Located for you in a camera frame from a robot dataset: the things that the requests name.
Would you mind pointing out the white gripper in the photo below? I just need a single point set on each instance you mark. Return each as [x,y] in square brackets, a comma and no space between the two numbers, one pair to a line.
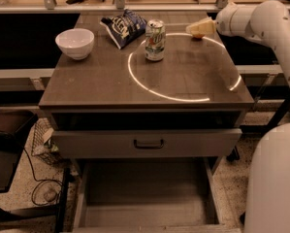
[227,20]

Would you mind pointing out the orange fruit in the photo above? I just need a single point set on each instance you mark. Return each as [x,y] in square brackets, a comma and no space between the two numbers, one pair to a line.
[198,35]

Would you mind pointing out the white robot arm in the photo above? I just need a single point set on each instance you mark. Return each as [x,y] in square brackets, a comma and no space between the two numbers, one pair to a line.
[267,207]

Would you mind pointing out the grey drawer cabinet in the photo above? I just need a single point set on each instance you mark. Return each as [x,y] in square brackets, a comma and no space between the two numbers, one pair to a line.
[195,86]

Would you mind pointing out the grey top drawer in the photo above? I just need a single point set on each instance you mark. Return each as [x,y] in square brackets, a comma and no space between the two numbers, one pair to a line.
[119,144]

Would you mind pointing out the open middle drawer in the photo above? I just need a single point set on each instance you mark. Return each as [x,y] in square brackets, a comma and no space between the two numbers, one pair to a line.
[149,196]

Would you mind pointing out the green soda can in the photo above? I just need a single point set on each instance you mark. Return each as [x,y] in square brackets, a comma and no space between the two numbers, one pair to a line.
[155,37]

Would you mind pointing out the blue chip bag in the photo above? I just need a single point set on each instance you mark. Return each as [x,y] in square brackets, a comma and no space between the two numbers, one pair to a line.
[125,28]

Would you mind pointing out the white bowl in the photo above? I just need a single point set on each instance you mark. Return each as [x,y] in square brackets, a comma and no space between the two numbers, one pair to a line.
[76,43]

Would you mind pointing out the dark chair at left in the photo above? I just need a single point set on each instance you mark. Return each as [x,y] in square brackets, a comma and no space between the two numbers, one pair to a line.
[14,130]

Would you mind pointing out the black drawer handle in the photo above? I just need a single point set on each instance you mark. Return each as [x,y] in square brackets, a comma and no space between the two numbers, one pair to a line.
[156,145]

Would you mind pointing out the wire mesh basket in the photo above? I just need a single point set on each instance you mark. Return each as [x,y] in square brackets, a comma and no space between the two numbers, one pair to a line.
[43,146]

